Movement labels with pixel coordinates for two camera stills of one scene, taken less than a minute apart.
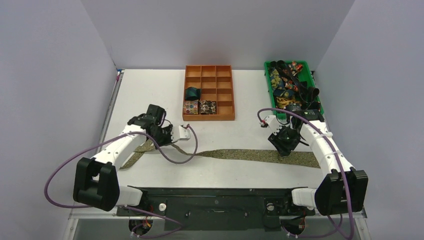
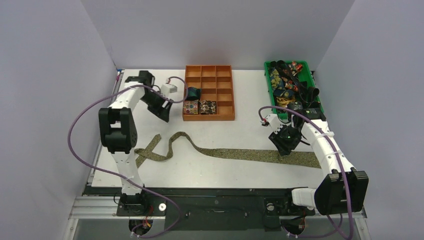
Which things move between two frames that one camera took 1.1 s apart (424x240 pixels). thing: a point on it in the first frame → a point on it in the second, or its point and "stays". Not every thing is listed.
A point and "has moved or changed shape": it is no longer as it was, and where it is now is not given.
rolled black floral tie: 208,107 stays
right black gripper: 282,144 stays
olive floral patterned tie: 307,160 has moved or changed shape
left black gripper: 168,129 → 163,113
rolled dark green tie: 192,93 stays
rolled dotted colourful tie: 190,107 stays
